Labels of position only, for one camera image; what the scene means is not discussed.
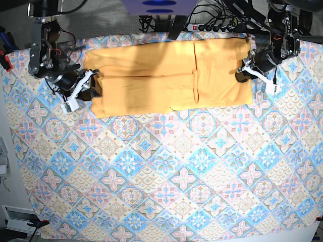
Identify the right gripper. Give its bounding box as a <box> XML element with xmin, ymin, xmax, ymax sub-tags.
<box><xmin>54</xmin><ymin>70</ymin><xmax>102</xmax><ymax>113</ymax></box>

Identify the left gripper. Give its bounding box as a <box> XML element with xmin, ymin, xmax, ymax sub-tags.
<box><xmin>235</xmin><ymin>49</ymin><xmax>282</xmax><ymax>95</ymax></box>

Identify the yellow T-shirt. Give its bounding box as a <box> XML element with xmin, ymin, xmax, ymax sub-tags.
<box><xmin>84</xmin><ymin>38</ymin><xmax>252</xmax><ymax>118</ymax></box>

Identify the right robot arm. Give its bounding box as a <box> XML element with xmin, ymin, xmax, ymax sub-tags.
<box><xmin>28</xmin><ymin>1</ymin><xmax>102</xmax><ymax>113</ymax></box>

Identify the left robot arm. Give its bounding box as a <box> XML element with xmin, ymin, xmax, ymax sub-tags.
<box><xmin>235</xmin><ymin>1</ymin><xmax>322</xmax><ymax>95</ymax></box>

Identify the white power strip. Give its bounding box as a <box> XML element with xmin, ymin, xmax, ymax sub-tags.
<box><xmin>186</xmin><ymin>23</ymin><xmax>234</xmax><ymax>33</ymax></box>

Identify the red table clamp left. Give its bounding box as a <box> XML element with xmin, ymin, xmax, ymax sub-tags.
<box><xmin>0</xmin><ymin>50</ymin><xmax>13</xmax><ymax>72</ymax></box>

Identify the patterned tile tablecloth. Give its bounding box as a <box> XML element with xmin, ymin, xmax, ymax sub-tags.
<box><xmin>1</xmin><ymin>42</ymin><xmax>322</xmax><ymax>241</ymax></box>

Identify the orange clamp bottom left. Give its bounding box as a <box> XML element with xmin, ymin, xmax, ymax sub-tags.
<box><xmin>27</xmin><ymin>219</ymin><xmax>49</xmax><ymax>229</ymax></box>

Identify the white tray bottom left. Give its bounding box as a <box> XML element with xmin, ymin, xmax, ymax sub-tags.
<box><xmin>1</xmin><ymin>205</ymin><xmax>38</xmax><ymax>234</ymax></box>

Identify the red clamp right edge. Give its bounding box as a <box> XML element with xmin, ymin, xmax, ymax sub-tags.
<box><xmin>315</xmin><ymin>217</ymin><xmax>323</xmax><ymax>222</ymax></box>

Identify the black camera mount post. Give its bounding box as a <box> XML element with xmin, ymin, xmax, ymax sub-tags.
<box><xmin>168</xmin><ymin>15</ymin><xmax>187</xmax><ymax>40</ymax></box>

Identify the black cable bundle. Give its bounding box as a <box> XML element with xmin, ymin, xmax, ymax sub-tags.
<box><xmin>138</xmin><ymin>15</ymin><xmax>162</xmax><ymax>33</ymax></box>

